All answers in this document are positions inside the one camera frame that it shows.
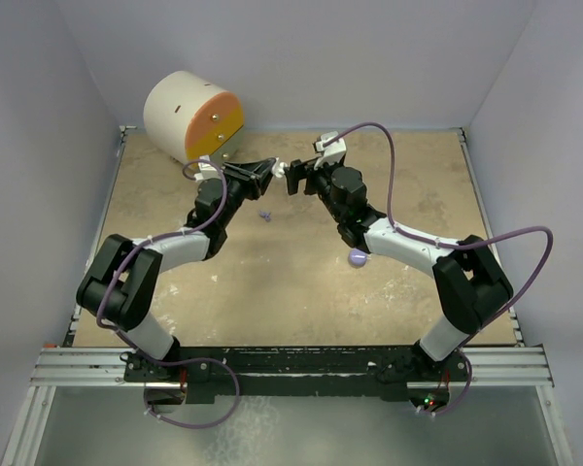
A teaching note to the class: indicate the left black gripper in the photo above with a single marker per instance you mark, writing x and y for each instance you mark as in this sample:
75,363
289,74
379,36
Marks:
254,177

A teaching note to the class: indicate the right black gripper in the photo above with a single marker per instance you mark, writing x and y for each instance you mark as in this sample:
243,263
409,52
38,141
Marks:
298,171

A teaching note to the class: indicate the white earbud charging case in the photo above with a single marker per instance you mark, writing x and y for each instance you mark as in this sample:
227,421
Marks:
278,168

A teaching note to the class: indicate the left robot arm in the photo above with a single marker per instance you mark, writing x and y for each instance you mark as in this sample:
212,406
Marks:
119,285

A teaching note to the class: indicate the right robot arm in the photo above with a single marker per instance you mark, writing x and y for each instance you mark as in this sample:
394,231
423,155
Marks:
471,285

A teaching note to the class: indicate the purple earbud charging case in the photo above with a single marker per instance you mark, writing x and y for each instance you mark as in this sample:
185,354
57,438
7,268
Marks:
357,258

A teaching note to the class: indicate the round mini drawer cabinet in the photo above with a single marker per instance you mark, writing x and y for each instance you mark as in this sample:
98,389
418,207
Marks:
188,117

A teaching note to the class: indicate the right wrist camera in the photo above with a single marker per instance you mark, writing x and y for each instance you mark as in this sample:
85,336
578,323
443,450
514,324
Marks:
330,148

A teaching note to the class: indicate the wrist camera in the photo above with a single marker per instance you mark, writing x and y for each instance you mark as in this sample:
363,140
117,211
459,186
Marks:
206,170
330,148

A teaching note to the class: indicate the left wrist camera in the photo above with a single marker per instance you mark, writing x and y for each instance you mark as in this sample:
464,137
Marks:
206,170

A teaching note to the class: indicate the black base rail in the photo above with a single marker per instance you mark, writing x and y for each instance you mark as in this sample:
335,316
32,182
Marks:
389,373

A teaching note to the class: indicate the aluminium frame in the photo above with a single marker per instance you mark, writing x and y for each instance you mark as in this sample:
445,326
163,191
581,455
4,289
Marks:
288,282

